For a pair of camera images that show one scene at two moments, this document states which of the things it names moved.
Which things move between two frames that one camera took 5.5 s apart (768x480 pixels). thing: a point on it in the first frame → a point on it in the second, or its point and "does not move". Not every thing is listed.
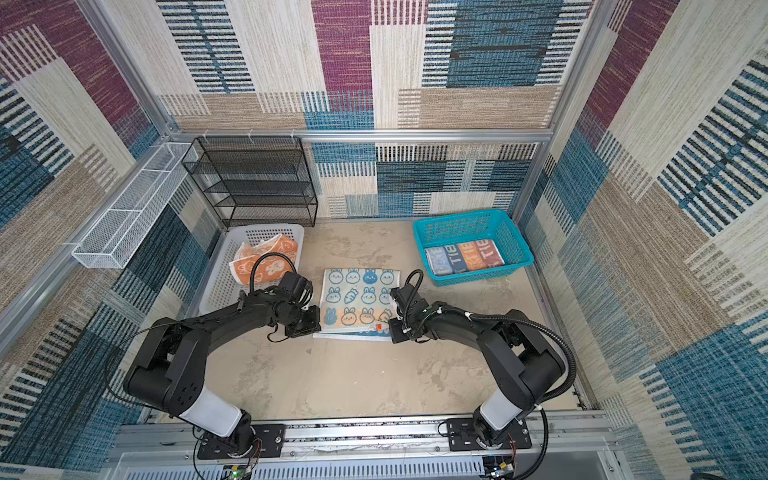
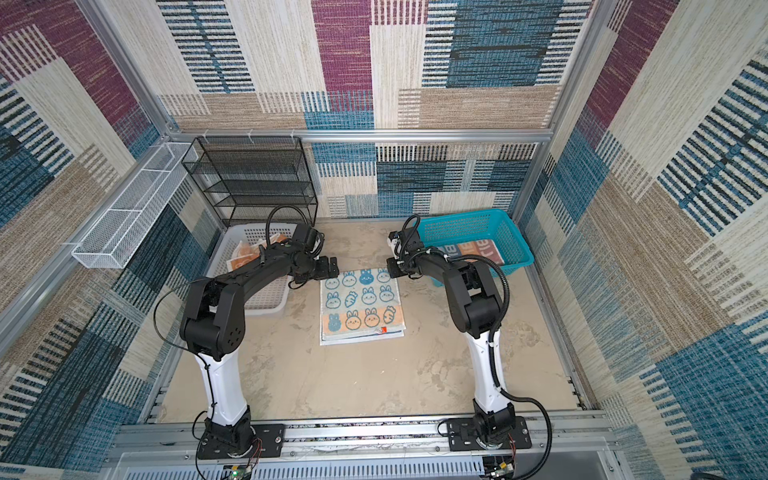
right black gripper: x=395 y=327 → x=391 y=262
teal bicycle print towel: x=356 y=304 does not move
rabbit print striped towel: x=461 y=257 does not move
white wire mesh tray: x=111 y=242 does not move
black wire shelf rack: x=255 y=181 does not move
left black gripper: x=313 y=324 → x=324 y=272
